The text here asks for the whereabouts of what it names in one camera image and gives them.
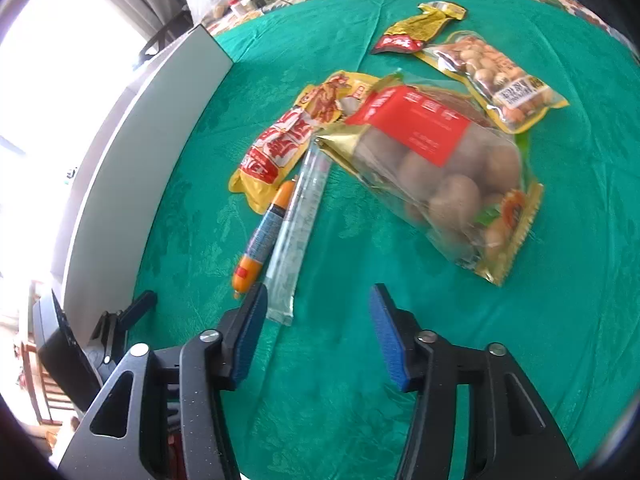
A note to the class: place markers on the yellow peanut packet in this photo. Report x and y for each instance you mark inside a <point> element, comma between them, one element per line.
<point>490,75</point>

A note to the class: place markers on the large walnut bag red label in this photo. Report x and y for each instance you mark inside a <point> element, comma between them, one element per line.
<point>450,180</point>

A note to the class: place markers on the white board panel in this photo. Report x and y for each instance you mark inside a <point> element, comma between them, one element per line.
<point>150,135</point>

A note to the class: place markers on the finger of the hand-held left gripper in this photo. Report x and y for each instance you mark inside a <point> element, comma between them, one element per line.
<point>142,305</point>

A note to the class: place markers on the orange sausage stick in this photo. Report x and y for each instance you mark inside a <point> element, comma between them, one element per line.
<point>265,240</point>

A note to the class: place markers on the clear long stick packet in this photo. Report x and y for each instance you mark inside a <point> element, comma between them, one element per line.
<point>295,230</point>

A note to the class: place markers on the brown wooden furniture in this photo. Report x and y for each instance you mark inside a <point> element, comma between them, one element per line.
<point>35,385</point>

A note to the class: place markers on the yellow packet with red picture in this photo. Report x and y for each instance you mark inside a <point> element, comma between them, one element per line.
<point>330,92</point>

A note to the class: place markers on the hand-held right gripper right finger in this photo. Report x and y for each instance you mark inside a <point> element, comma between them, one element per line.
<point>387,340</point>

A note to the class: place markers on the green patterned blanket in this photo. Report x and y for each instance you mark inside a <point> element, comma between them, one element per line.
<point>350,35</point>

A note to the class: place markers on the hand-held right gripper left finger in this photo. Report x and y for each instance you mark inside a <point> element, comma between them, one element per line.
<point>247,340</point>

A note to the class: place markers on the black chair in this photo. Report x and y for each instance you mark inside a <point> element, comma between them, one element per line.
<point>160,37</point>

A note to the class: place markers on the small yellow packet red label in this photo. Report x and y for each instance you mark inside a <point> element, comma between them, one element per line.
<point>420,27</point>

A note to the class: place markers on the red and yellow snack packet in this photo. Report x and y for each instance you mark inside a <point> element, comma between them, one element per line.
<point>275,150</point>

